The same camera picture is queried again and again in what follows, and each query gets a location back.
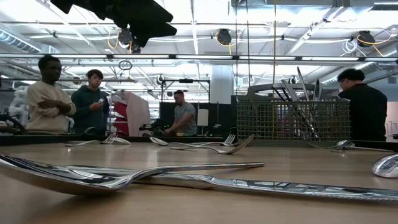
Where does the silver ventilation duct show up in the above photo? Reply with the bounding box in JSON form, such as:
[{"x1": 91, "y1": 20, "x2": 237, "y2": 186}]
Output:
[
  {"x1": 0, "y1": 29, "x2": 43, "y2": 54},
  {"x1": 320, "y1": 61, "x2": 398, "y2": 88}
]

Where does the person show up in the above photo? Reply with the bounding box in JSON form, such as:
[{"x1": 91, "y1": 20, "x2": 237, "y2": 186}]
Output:
[
  {"x1": 337, "y1": 68, "x2": 388, "y2": 142},
  {"x1": 25, "y1": 55, "x2": 77, "y2": 134},
  {"x1": 70, "y1": 68, "x2": 111, "y2": 135},
  {"x1": 164, "y1": 90, "x2": 198, "y2": 137}
]

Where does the grey mesh cutlery basket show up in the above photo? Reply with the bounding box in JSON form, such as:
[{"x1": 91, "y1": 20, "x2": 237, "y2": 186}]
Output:
[{"x1": 236, "y1": 83, "x2": 352, "y2": 147}]

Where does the white square column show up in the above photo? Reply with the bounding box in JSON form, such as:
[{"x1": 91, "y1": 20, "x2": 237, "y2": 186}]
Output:
[{"x1": 210, "y1": 64, "x2": 234, "y2": 105}]

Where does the white paper sign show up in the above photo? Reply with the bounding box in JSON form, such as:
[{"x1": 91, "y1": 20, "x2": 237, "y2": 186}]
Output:
[{"x1": 197, "y1": 108, "x2": 210, "y2": 127}]

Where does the red rack with pale cover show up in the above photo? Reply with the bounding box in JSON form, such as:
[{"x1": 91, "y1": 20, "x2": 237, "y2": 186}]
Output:
[{"x1": 111, "y1": 90, "x2": 152, "y2": 137}]

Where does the wooden workbench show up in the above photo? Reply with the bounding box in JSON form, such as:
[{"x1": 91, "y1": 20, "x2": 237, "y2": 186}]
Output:
[{"x1": 0, "y1": 123, "x2": 29, "y2": 135}]

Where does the black metal gantry frame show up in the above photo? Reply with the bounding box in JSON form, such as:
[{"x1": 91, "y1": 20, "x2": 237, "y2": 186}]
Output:
[{"x1": 160, "y1": 78, "x2": 211, "y2": 103}]

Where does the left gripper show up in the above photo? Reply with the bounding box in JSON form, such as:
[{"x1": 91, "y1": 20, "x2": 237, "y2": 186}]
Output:
[{"x1": 51, "y1": 0, "x2": 178, "y2": 47}]

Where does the black partition panel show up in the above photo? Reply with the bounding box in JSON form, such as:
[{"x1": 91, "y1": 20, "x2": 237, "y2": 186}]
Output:
[{"x1": 159, "y1": 101, "x2": 238, "y2": 138}]

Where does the long linear ceiling light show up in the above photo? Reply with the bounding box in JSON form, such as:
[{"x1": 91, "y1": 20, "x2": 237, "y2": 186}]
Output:
[{"x1": 0, "y1": 53, "x2": 398, "y2": 62}]

